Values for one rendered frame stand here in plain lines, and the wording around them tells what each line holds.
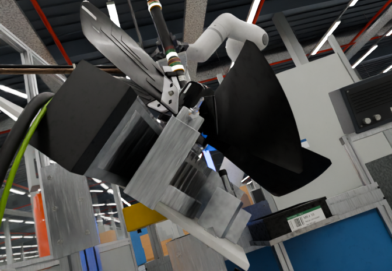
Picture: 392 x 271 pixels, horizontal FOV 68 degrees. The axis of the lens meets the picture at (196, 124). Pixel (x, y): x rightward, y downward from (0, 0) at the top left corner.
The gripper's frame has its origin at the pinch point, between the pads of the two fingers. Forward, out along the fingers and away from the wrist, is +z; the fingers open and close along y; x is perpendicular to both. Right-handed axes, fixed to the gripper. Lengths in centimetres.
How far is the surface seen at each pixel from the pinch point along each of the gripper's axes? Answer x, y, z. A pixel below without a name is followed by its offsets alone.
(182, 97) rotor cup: -27.1, 0.7, 14.5
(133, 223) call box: -48, 34, -31
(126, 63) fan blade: -23.8, 8.7, 31.1
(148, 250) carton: -72, 273, -882
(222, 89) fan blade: -33.4, -7.6, 25.5
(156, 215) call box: -48, 25, -31
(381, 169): -61, -121, -154
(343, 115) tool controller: -35, -57, -36
